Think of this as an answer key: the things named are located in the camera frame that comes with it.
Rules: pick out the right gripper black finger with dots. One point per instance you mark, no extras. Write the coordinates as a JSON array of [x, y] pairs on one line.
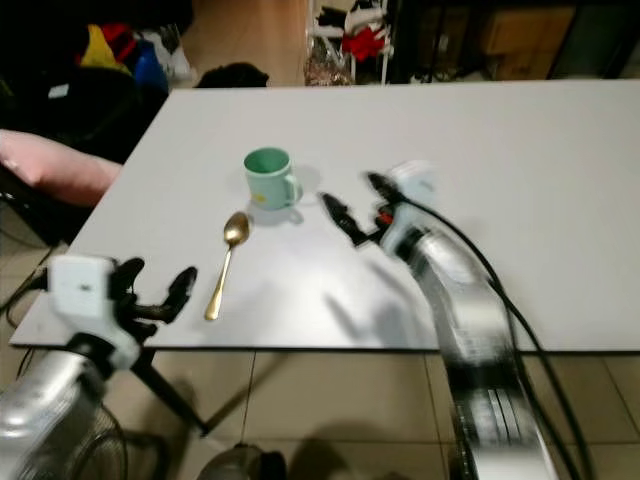
[[384, 186], [344, 216]]

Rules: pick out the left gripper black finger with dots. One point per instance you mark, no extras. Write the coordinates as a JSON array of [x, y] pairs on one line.
[[128, 276], [182, 290]]

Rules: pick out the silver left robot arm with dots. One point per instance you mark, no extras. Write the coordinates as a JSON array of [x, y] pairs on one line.
[[45, 410]]

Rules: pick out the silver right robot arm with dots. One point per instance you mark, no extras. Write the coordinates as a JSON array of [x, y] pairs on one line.
[[480, 340]]

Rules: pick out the gold metal spoon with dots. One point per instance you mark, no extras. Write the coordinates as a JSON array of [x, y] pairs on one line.
[[236, 231]]

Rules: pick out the green ceramic mug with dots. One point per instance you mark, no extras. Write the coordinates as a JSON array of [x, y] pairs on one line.
[[266, 182]]

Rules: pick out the black table leg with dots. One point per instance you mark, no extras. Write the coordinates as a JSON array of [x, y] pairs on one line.
[[170, 395]]

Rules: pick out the pink cushion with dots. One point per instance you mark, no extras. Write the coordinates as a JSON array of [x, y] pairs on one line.
[[55, 165]]

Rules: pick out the red cloth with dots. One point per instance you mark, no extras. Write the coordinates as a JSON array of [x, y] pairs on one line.
[[362, 42]]

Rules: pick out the black armchair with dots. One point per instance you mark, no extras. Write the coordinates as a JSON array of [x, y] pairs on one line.
[[80, 110]]

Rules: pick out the black chair back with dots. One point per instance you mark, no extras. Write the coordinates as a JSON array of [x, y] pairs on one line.
[[232, 76]]

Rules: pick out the grey robot foot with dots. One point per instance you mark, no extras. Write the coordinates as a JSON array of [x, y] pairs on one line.
[[240, 465]]

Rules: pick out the blue container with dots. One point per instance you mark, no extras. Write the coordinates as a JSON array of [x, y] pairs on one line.
[[148, 68]]

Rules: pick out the brown cardboard box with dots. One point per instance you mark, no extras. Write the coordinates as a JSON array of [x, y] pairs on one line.
[[525, 30]]

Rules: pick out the yellow cloth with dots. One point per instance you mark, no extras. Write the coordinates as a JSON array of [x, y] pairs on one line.
[[100, 52]]

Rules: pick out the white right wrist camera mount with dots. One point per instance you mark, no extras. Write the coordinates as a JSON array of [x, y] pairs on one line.
[[415, 182]]

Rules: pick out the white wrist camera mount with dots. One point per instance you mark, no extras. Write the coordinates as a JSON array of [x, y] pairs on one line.
[[415, 182], [82, 290]]

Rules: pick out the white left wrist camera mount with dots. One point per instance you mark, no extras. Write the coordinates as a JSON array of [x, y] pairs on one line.
[[82, 290]]

